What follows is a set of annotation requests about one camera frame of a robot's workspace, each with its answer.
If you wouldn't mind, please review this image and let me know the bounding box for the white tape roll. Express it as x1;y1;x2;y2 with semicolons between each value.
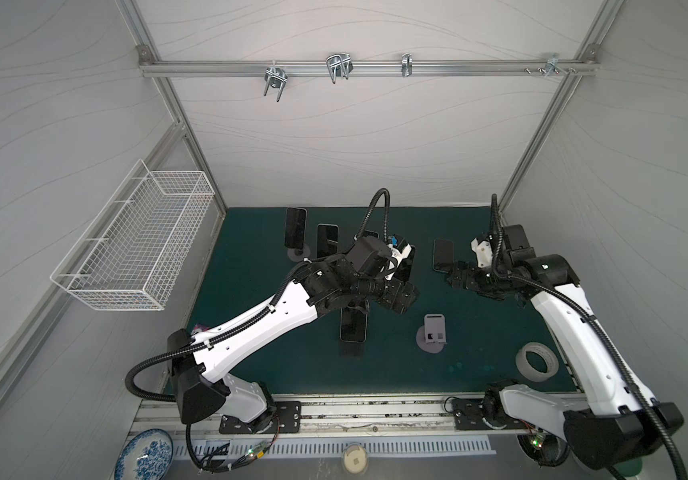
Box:
515;342;560;382

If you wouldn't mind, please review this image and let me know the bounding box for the black phone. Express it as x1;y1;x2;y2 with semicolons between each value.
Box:
339;301;369;343
284;207;307;250
316;224;339;258
393;245;416;282
432;239;455;274

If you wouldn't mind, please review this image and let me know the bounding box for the metal u-bolt clamp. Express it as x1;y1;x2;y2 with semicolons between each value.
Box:
325;52;353;84
263;65;288;102

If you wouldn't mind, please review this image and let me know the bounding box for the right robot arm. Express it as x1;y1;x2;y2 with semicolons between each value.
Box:
433;225;688;479

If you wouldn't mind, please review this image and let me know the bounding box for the black phone on grey stand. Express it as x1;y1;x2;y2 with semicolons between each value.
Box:
393;245;416;282

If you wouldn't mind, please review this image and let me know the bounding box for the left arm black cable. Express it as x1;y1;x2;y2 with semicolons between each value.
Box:
125;188;392;472

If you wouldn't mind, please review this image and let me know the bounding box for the grey round phone stand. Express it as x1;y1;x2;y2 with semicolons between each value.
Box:
416;314;447;354

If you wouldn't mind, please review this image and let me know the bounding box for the metal u-bolt clamp left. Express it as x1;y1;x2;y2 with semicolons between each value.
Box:
263;65;288;102

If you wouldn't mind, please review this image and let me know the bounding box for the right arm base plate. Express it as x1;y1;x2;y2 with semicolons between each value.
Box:
444;397;528;432

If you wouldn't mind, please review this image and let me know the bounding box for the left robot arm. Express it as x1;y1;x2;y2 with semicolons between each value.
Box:
167;236;418;425

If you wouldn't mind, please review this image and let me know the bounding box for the aluminium top crossbar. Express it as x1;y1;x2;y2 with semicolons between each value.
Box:
140;57;600;78

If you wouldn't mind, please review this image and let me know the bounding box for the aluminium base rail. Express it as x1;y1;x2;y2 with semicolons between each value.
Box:
130;392;618;442

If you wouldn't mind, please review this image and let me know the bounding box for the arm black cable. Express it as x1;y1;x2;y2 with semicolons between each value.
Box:
489;193;688;480
125;188;392;472

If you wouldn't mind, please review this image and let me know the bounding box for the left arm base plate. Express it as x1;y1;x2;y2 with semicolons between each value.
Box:
219;401;301;435

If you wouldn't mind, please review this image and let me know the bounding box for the white wire basket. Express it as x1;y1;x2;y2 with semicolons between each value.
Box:
50;160;214;311

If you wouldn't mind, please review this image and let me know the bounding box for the blue white ceramic plate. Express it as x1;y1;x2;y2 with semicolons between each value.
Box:
114;429;173;480

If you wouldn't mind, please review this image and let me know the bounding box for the white vented cable duct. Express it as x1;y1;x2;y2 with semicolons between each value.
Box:
173;435;497;461

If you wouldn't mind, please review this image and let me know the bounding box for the metal clamp small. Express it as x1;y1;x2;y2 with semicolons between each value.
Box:
401;53;413;78

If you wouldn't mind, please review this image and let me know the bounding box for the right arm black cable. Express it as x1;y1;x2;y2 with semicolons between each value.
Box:
489;193;688;480

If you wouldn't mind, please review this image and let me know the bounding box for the small round beige container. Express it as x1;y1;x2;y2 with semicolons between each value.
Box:
342;443;369;475

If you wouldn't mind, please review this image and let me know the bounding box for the metal bracket right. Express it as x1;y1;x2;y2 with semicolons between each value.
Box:
524;53;578;78

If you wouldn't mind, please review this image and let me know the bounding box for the metal u-bolt clamp middle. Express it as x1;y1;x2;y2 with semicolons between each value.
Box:
325;52;353;84

